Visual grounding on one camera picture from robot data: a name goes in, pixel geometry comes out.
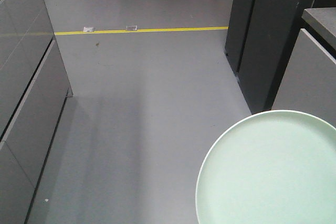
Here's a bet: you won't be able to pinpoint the grey kitchen island cabinet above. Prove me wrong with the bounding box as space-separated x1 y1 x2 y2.
272 7 335 125

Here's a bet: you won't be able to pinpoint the grey wall cabinet fronts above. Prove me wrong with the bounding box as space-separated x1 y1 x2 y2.
1 0 72 223

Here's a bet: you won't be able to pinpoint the tall dark cabinet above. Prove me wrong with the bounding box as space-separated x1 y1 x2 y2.
225 0 335 114

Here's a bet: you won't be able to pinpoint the yellow floor tape line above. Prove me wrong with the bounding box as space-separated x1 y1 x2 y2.
54 26 229 36

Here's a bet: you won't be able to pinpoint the light green round plate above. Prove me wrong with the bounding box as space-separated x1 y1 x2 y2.
195 110 335 223

